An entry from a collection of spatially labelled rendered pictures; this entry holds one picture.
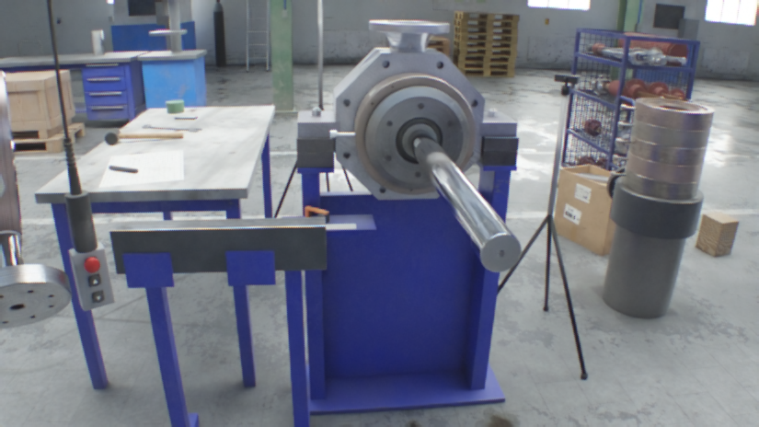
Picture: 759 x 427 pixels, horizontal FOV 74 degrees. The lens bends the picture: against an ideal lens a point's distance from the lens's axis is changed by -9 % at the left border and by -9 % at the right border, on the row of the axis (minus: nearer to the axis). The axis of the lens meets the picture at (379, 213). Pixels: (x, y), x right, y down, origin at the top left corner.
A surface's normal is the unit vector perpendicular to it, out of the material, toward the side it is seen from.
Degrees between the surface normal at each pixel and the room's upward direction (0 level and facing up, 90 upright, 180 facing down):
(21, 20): 90
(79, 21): 90
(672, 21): 90
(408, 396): 0
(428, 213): 90
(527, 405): 0
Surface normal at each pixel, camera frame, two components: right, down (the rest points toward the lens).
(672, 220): -0.13, 0.36
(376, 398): 0.02, -0.93
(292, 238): 0.11, 0.37
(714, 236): -0.96, 0.08
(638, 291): -0.41, 0.33
